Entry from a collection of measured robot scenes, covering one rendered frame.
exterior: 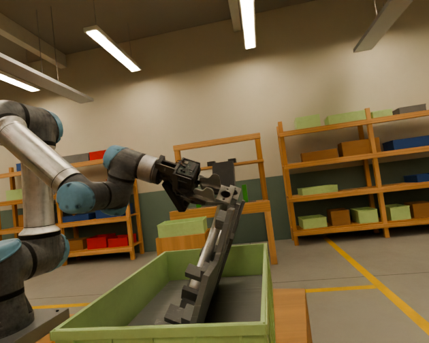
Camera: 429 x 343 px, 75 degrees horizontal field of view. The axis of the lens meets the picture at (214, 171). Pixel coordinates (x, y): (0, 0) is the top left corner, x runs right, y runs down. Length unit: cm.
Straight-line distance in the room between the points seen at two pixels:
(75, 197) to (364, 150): 509
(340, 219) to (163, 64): 468
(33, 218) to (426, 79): 647
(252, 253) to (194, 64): 550
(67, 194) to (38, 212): 32
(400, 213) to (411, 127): 169
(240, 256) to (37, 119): 83
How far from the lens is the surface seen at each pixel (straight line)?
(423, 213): 582
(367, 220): 547
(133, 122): 642
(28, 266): 100
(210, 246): 82
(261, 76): 605
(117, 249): 587
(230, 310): 87
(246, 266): 114
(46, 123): 106
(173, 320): 64
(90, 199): 73
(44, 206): 104
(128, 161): 81
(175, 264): 119
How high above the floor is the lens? 120
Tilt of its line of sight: 3 degrees up
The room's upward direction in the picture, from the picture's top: 7 degrees counter-clockwise
